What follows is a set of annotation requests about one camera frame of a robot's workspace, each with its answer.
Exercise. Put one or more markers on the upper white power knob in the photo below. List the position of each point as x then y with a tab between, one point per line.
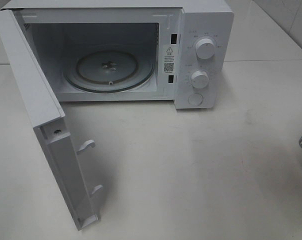
205	48

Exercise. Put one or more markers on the glass microwave turntable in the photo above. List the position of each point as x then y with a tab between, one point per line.
110	71

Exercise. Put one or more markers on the white warning label sticker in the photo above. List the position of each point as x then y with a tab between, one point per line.
169	54

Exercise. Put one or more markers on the round white door button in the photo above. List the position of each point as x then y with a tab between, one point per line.
195	99

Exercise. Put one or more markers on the white microwave oven body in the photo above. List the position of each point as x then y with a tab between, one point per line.
66	29

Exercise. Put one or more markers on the white timer knob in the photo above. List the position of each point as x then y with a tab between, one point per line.
200	79

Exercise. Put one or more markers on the white microwave door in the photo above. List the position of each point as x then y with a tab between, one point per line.
47	119

